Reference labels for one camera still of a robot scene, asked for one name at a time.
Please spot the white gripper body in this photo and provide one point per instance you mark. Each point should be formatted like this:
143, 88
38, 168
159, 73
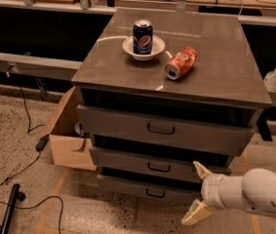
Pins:
210, 191

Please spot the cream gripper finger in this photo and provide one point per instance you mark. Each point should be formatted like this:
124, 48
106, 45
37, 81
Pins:
202, 171
198, 211

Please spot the grey drawer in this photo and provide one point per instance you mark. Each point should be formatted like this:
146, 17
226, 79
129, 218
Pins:
136, 166
147, 190
199, 136

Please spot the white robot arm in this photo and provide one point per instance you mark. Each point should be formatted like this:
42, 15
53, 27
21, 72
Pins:
253, 193

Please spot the grey bottom drawer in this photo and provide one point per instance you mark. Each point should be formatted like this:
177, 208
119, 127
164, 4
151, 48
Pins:
147, 190

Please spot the grey drawer cabinet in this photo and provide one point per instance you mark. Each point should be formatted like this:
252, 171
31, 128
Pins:
160, 91

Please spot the grey top drawer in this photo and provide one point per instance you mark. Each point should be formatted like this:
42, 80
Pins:
199, 136

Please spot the orange soda can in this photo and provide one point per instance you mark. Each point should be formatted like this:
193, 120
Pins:
180, 63

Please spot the clear plastic bottle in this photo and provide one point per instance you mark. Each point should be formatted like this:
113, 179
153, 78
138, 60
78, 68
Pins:
270, 81

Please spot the white bowl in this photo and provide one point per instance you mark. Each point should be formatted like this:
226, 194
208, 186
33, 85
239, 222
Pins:
158, 46

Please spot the cardboard box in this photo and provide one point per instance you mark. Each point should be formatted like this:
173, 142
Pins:
69, 149

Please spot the blue pepsi can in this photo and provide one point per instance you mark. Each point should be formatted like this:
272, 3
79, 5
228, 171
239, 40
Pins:
143, 37

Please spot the black power adapter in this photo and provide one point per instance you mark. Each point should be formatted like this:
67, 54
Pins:
41, 143

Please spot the black metal stand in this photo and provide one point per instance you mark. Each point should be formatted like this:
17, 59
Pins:
15, 196

